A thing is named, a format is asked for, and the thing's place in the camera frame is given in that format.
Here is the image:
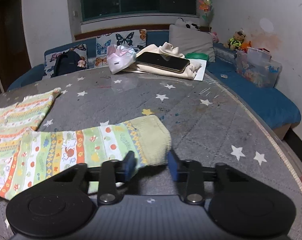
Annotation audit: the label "clear plastic storage box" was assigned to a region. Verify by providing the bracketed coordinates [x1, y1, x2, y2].
[235, 47, 283, 88]

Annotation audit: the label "blue sofa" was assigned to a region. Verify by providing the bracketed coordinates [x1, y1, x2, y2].
[7, 29, 301, 130]

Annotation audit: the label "dark wooden door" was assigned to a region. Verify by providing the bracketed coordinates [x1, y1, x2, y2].
[0, 0, 31, 94]

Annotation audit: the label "small butterfly print cushion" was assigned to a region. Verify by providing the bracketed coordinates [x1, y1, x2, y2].
[43, 44, 88, 78]

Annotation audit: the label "green round lid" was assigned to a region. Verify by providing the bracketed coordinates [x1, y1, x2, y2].
[184, 52, 209, 62]

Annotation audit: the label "green patterned child's shirt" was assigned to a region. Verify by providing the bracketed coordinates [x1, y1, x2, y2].
[0, 87, 172, 201]

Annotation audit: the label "dark glass window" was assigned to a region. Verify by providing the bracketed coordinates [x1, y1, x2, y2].
[80, 0, 197, 23]

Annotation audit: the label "cream cloth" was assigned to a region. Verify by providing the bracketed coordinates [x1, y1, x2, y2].
[126, 42, 202, 80]

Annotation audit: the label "black smartphone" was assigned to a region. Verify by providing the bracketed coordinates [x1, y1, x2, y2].
[135, 52, 190, 74]

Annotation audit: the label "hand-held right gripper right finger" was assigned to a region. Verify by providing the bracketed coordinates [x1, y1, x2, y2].
[168, 151, 257, 205]

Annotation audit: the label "grey star tablecloth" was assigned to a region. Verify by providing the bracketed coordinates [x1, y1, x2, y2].
[0, 66, 302, 240]

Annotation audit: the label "black backpack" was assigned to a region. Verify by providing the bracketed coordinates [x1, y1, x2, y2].
[51, 52, 85, 78]

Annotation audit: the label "panda plush toy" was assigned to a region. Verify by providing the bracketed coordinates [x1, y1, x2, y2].
[174, 17, 201, 30]

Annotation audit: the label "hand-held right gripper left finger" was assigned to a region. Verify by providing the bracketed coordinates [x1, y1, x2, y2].
[43, 151, 137, 205]

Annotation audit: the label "large butterfly print cushion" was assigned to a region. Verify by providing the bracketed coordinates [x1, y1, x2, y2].
[95, 29, 148, 69]

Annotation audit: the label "colourful pinwheel flowers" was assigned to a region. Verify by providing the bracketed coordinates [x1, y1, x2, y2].
[198, 0, 214, 28]

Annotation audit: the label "teddy bear in yellow vest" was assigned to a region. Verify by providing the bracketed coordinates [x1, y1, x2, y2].
[223, 30, 246, 51]

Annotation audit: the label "grey pillow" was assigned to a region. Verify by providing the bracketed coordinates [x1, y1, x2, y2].
[169, 24, 216, 63]

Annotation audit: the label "pink plastic bag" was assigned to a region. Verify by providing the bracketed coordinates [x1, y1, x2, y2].
[106, 44, 137, 75]

